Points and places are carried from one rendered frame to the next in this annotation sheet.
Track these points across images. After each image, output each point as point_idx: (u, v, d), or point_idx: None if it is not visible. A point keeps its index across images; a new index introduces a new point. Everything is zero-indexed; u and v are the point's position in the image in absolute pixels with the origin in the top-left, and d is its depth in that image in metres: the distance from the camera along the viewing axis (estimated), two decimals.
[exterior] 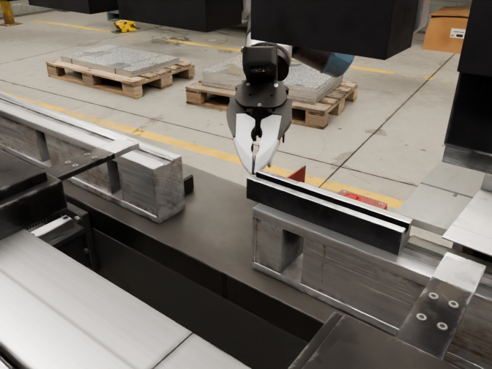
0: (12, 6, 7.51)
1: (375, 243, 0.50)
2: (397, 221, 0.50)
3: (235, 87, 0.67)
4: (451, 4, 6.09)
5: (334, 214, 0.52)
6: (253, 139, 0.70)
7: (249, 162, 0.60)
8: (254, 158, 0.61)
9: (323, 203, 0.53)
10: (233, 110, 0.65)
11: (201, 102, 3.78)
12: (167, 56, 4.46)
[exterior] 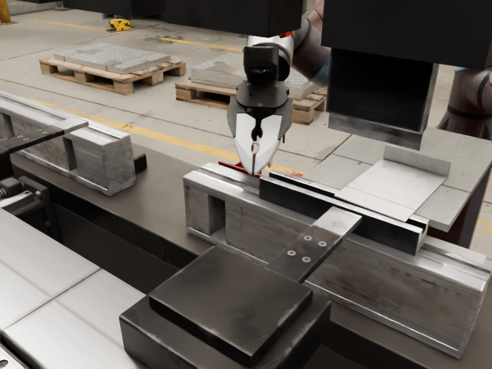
0: (9, 6, 7.58)
1: (379, 239, 0.51)
2: None
3: (236, 87, 0.67)
4: None
5: None
6: (254, 139, 0.70)
7: (249, 162, 0.60)
8: (254, 158, 0.61)
9: (327, 200, 0.53)
10: (233, 110, 0.65)
11: (190, 98, 3.85)
12: (158, 54, 4.52)
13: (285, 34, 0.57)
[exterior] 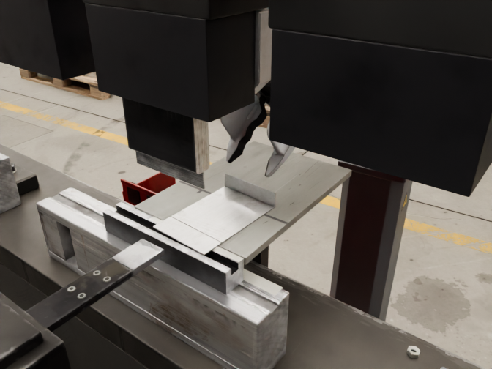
0: None
1: (208, 282, 0.51)
2: (229, 261, 0.51)
3: None
4: None
5: (173, 252, 0.53)
6: None
7: (274, 170, 0.59)
8: (240, 154, 0.62)
9: (164, 241, 0.53)
10: None
11: None
12: None
13: None
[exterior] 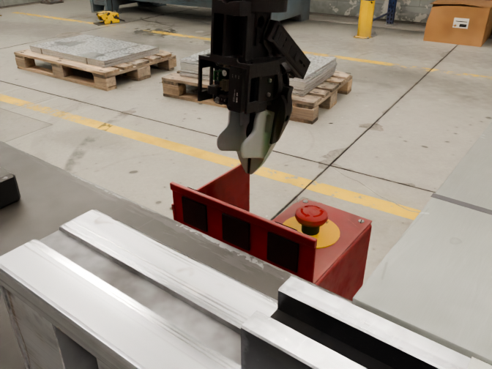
0: None
1: None
2: None
3: (290, 70, 0.54)
4: None
5: None
6: (233, 110, 0.52)
7: (258, 164, 0.60)
8: (254, 158, 0.60)
9: None
10: (285, 105, 0.56)
11: (179, 94, 3.43)
12: (145, 46, 4.10)
13: None
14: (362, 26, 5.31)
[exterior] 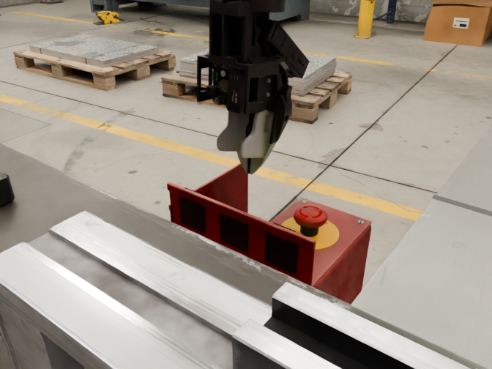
0: None
1: None
2: None
3: (289, 69, 0.54)
4: None
5: None
6: (232, 110, 0.52)
7: (258, 164, 0.60)
8: (254, 158, 0.60)
9: None
10: (285, 105, 0.55)
11: (179, 94, 3.42)
12: (145, 46, 4.09)
13: None
14: (362, 26, 5.30)
